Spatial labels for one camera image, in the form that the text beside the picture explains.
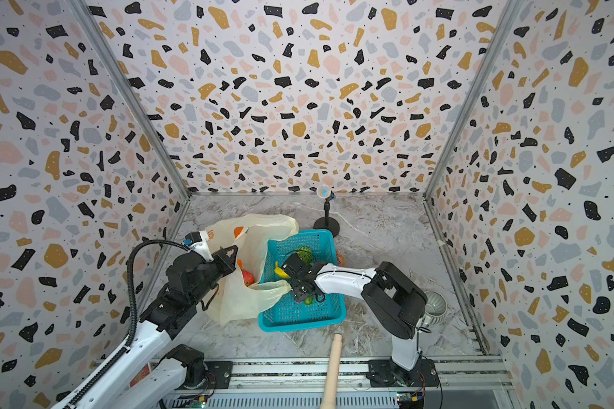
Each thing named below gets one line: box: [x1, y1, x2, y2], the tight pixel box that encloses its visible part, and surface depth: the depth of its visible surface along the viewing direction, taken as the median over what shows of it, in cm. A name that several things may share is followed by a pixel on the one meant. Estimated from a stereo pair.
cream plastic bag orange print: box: [204, 213, 300, 327], surface depth 75 cm
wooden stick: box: [320, 334, 342, 409], surface depth 73 cm
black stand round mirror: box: [312, 184, 341, 238], surface depth 110 cm
